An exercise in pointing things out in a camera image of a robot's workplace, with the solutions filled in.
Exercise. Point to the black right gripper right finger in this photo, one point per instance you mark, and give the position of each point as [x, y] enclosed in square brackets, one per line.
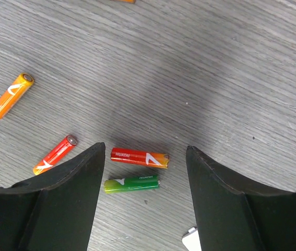
[234, 212]

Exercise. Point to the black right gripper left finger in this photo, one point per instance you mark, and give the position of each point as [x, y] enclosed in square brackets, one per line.
[54, 210]

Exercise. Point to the white battery cover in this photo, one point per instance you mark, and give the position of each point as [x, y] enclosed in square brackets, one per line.
[191, 240]

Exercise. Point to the green battery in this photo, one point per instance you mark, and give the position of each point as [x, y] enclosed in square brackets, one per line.
[131, 184]

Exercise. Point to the red orange battery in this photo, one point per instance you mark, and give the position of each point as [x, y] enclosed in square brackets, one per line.
[55, 155]

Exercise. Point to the orange battery upper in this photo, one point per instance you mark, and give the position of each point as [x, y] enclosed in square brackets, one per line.
[14, 92]

